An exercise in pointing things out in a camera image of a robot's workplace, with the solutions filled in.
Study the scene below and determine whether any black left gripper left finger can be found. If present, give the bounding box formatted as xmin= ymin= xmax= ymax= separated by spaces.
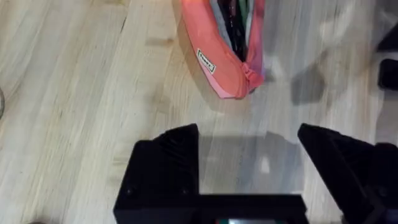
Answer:
xmin=120 ymin=123 xmax=200 ymax=197

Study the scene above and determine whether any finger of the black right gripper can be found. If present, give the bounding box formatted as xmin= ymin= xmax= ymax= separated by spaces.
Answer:
xmin=377 ymin=58 xmax=398 ymax=91
xmin=375 ymin=23 xmax=398 ymax=53

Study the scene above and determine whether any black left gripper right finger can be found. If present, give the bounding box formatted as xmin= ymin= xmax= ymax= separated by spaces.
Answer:
xmin=297 ymin=123 xmax=398 ymax=224

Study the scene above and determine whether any pink zip bag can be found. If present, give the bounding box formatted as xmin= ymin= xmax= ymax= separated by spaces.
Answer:
xmin=179 ymin=0 xmax=267 ymax=100

